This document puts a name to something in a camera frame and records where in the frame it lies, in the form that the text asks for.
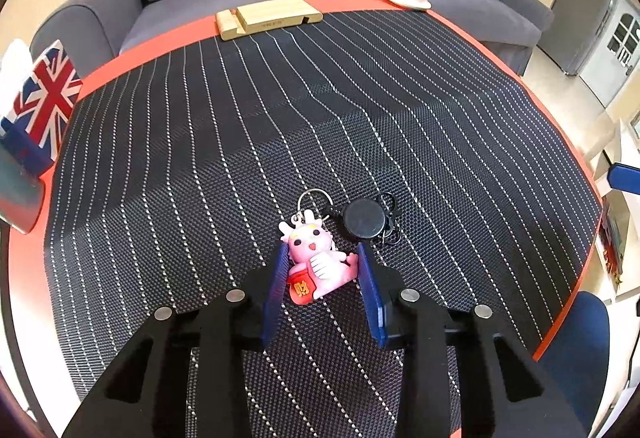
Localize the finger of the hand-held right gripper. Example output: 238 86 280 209
607 162 640 193

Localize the white tissue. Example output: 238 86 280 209
0 39 33 108

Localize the white shelf unit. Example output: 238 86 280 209
590 118 640 303

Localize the white door with window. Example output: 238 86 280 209
580 0 640 108

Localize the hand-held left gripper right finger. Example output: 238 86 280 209
356 243 586 438

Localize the wooden phone stand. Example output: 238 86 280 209
216 0 324 41

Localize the blue chair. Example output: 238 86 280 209
540 290 611 424

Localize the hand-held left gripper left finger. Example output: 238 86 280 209
62 243 291 438

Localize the black round badge reel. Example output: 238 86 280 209
330 193 401 246

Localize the black striped woven mat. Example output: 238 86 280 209
44 10 603 438

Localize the pink dragon keychain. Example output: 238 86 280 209
278 189 361 306

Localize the grey refrigerator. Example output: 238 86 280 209
537 0 620 76

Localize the flag print tissue box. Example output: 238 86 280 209
0 39 83 176

